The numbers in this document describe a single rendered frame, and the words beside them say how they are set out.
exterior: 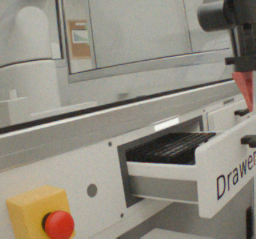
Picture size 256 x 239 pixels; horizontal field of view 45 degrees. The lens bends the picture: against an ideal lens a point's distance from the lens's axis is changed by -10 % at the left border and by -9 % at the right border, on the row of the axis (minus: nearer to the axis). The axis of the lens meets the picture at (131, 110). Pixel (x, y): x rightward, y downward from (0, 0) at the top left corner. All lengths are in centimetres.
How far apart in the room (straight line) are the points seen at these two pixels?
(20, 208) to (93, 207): 16
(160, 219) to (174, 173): 19
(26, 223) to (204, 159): 25
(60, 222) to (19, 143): 12
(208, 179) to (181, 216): 30
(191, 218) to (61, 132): 44
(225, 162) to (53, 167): 26
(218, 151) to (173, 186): 9
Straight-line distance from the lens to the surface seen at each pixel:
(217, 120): 81
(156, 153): 58
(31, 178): 44
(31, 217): 40
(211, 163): 47
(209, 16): 60
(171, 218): 72
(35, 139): 44
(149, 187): 55
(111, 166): 53
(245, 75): 58
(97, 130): 51
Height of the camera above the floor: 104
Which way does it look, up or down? 6 degrees down
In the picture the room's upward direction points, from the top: 8 degrees counter-clockwise
